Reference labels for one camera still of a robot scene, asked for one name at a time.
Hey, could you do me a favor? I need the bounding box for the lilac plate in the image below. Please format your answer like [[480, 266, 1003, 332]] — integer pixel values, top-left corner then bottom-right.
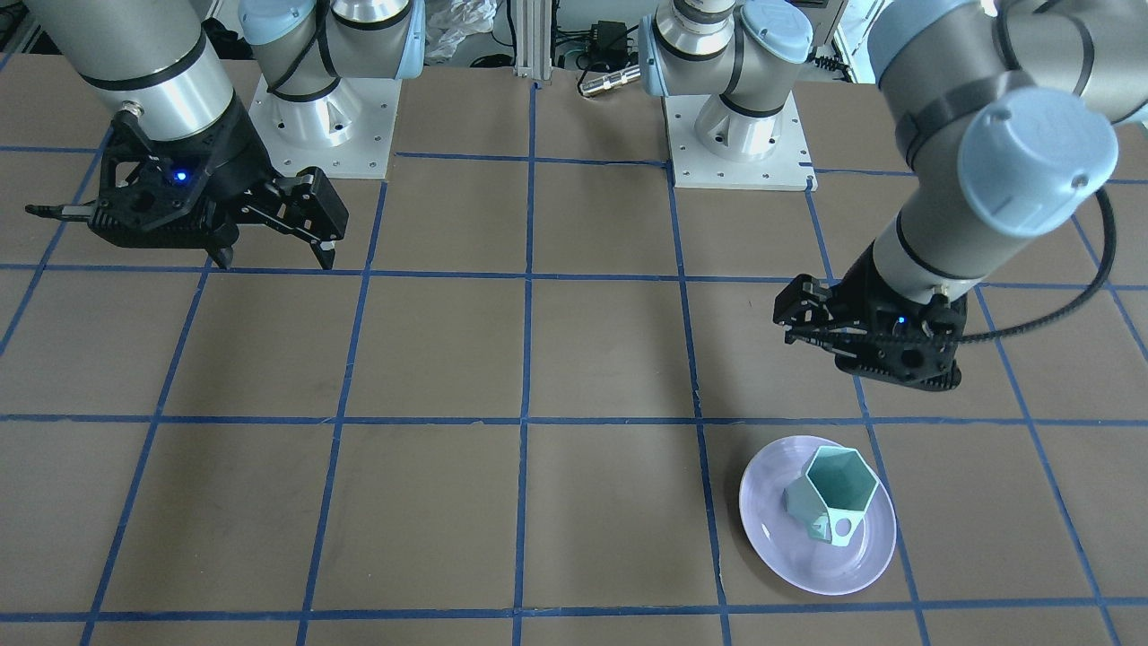
[[738, 436, 897, 596]]

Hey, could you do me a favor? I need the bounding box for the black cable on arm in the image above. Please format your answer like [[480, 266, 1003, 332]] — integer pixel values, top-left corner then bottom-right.
[[957, 184, 1118, 347]]

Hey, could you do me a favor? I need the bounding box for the silver cylinder connector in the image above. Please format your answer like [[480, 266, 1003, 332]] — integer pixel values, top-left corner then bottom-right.
[[577, 65, 642, 99]]

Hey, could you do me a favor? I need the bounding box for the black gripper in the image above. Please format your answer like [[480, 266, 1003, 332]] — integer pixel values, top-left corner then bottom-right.
[[771, 247, 968, 392]]

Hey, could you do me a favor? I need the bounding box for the teal hexagonal cup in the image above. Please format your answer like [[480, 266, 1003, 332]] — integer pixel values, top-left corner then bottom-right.
[[786, 445, 878, 547]]

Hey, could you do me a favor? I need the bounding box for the aluminium frame post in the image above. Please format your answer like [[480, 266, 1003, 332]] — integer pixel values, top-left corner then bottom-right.
[[509, 1, 554, 85]]

